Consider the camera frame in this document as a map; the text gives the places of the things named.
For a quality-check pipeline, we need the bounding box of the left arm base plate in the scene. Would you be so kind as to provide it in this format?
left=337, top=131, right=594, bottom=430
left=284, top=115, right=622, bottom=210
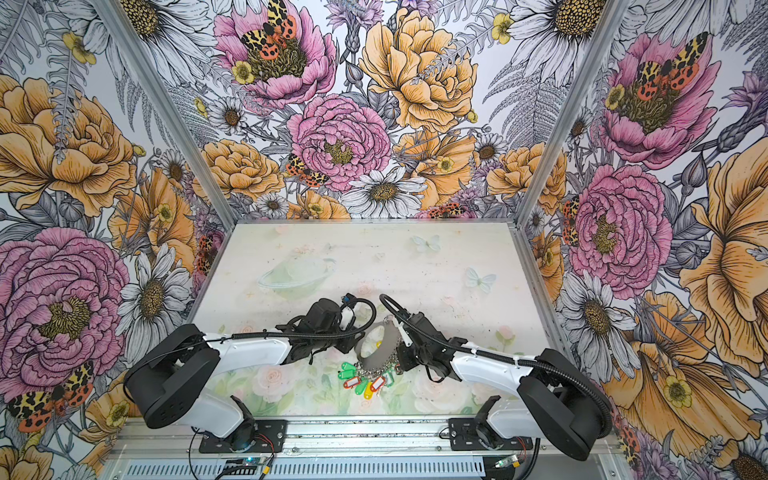
left=198, top=419, right=288, bottom=454

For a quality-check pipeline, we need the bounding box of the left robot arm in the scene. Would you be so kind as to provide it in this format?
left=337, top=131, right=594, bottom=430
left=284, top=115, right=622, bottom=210
left=123, top=294, right=377, bottom=452

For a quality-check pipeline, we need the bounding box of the green circuit board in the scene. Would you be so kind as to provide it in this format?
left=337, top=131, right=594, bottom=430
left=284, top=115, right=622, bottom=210
left=219, top=458, right=273, bottom=479

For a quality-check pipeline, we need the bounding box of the red key tag bottom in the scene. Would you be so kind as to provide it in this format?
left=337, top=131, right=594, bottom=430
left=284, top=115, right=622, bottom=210
left=371, top=376, right=388, bottom=394

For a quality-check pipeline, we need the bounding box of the black cable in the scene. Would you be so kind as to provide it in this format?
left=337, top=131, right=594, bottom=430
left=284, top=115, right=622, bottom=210
left=379, top=293, right=613, bottom=439
left=227, top=293, right=378, bottom=343

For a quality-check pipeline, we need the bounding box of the large metal key ring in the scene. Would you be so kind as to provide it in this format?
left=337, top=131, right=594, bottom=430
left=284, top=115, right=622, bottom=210
left=353, top=320, right=403, bottom=376

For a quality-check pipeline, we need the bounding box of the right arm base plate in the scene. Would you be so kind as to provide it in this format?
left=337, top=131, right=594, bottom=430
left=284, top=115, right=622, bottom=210
left=447, top=417, right=534, bottom=452

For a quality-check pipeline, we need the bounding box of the aluminium front rail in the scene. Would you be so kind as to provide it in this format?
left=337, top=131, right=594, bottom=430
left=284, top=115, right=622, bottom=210
left=104, top=412, right=625, bottom=460

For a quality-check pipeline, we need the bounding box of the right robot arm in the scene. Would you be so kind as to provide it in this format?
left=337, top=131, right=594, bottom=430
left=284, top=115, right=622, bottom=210
left=392, top=309, right=612, bottom=461

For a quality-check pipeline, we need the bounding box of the left black cable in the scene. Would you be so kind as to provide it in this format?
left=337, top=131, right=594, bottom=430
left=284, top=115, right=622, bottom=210
left=227, top=293, right=378, bottom=343

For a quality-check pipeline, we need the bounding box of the right black cable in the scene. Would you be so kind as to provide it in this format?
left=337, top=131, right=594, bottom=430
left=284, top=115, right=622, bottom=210
left=379, top=293, right=613, bottom=439

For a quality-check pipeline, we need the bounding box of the yellow key tag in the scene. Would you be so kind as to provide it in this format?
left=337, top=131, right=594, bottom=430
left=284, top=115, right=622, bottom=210
left=363, top=382, right=375, bottom=400

